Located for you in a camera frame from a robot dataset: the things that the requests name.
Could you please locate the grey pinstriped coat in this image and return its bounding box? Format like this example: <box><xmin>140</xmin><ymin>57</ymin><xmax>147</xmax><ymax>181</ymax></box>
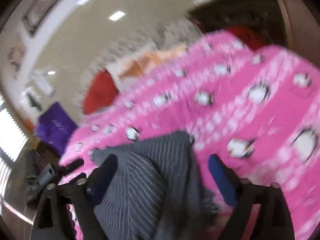
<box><xmin>92</xmin><ymin>131</ymin><xmax>217</xmax><ymax>239</ymax></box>

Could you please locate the purple shopping bag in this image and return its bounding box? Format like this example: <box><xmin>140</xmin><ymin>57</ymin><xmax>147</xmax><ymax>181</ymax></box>
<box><xmin>35</xmin><ymin>102</ymin><xmax>78</xmax><ymax>157</ymax></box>

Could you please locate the red pillow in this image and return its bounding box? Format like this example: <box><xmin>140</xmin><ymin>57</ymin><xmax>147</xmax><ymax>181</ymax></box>
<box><xmin>82</xmin><ymin>70</ymin><xmax>119</xmax><ymax>114</ymax></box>

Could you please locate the pink penguin blanket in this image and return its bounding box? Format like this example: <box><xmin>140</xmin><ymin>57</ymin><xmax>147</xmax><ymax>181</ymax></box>
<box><xmin>60</xmin><ymin>31</ymin><xmax>319</xmax><ymax>239</ymax></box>

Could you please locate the white pillow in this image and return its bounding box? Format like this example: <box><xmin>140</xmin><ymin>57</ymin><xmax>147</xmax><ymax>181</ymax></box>
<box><xmin>105</xmin><ymin>42</ymin><xmax>156</xmax><ymax>92</ymax></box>

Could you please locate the orange fringed scarf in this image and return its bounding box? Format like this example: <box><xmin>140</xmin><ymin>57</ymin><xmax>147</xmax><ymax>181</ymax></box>
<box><xmin>119</xmin><ymin>43</ymin><xmax>188</xmax><ymax>80</ymax></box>

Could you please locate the dark carved wooden cabinet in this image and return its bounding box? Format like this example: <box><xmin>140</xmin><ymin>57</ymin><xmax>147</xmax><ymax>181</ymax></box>
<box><xmin>188</xmin><ymin>0</ymin><xmax>288</xmax><ymax>50</ymax></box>

